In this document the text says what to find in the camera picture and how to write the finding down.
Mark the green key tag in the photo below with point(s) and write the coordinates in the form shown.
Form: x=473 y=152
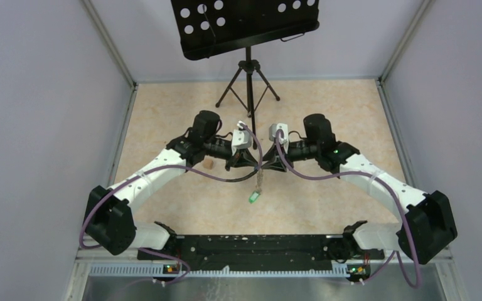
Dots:
x=254 y=197

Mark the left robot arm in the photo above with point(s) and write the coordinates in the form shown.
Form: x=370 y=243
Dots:
x=109 y=214

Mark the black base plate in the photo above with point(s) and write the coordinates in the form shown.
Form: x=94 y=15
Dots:
x=266 y=253

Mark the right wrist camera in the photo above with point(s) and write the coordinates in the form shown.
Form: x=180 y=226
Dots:
x=280 y=132

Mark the black music stand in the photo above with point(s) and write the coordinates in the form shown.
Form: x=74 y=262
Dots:
x=211 y=28

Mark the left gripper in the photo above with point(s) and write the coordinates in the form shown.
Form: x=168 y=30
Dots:
x=242 y=158

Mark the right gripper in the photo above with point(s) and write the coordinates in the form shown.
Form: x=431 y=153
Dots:
x=275 y=160

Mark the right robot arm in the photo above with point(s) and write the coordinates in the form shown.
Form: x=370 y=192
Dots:
x=425 y=222

